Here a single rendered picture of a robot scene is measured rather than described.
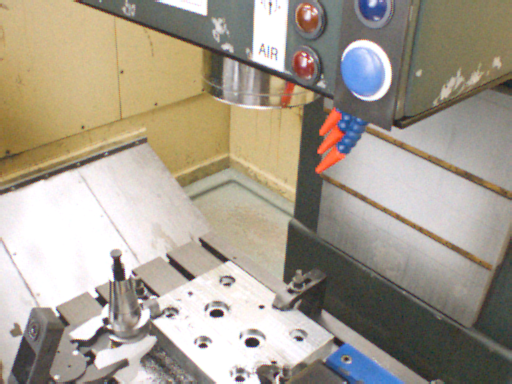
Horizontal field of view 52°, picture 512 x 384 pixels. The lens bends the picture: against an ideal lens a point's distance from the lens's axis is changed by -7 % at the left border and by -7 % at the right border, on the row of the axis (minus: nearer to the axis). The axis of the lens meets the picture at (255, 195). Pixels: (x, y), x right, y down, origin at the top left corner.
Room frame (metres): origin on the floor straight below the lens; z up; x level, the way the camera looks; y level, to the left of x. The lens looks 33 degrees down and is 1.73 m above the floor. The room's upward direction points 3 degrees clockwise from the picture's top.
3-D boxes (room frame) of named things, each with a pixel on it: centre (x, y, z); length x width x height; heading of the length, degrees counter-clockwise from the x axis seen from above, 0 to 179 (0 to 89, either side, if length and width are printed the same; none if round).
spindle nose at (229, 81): (0.67, 0.00, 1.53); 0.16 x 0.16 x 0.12
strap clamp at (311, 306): (0.81, -0.09, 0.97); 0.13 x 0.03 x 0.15; 134
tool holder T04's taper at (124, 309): (0.50, 0.16, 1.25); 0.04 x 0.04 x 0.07
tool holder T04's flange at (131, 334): (0.50, 0.16, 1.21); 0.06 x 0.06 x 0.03
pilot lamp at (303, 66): (0.34, -0.03, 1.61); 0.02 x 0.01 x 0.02; 44
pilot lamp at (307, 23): (0.34, -0.03, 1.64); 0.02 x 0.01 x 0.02; 44
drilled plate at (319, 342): (0.72, 0.03, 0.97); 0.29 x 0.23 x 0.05; 44
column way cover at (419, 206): (0.98, -0.32, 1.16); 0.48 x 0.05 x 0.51; 44
